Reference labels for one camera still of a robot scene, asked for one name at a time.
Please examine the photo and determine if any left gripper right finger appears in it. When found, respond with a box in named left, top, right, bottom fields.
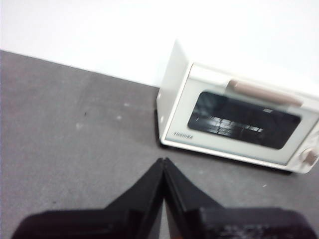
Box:
left=163, top=157, right=319, bottom=239

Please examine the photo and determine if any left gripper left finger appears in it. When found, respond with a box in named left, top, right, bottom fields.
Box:
left=11, top=158, right=164, bottom=239

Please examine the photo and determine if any glass oven door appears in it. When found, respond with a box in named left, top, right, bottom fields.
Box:
left=162, top=63, right=319, bottom=167

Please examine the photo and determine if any beige oven door handle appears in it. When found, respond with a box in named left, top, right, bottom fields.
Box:
left=228, top=79, right=304, bottom=108

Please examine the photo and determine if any beige oven timer knob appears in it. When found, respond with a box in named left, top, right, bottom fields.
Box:
left=302, top=148, right=319, bottom=167

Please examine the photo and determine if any white toaster oven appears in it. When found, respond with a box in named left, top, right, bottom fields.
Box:
left=156, top=38, right=319, bottom=175

